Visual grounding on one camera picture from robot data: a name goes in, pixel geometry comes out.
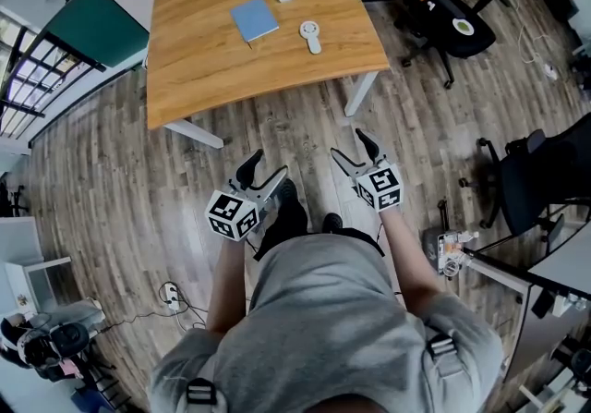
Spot white floor cable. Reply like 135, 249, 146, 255
516, 0, 551, 67

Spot person's grey shirt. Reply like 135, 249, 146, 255
150, 233, 505, 413

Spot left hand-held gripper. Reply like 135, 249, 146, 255
204, 148, 291, 243

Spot person's left black shoe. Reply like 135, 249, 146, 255
275, 177, 301, 208

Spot white cabinet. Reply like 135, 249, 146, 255
0, 215, 74, 316

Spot green partition panel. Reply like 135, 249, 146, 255
45, 0, 151, 70

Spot white handheld fan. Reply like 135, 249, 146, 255
298, 19, 323, 55

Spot person's right forearm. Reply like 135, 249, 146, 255
377, 205, 442, 311

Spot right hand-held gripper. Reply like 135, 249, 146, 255
330, 128, 404, 214

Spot person's black shoe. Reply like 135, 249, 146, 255
320, 212, 344, 235
275, 177, 301, 208

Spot black gear on chair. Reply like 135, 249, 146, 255
0, 299, 108, 384

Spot blue notebook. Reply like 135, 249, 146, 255
229, 0, 281, 50

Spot grey box with clutter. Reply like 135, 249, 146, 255
435, 228, 482, 282

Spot person's right black shoe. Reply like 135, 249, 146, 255
320, 212, 344, 235

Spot black floor cable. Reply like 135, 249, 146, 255
98, 281, 210, 334

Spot black metal railing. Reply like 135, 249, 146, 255
0, 8, 110, 147

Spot small black stand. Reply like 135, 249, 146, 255
437, 198, 452, 231

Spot round wooden table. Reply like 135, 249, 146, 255
146, 0, 392, 150

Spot grey office desk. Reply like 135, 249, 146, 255
463, 215, 591, 385

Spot person's left forearm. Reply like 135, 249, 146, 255
205, 235, 248, 335

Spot black office chair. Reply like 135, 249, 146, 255
0, 181, 30, 219
392, 0, 512, 91
458, 113, 591, 242

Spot person's black trousers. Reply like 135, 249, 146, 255
252, 184, 387, 262

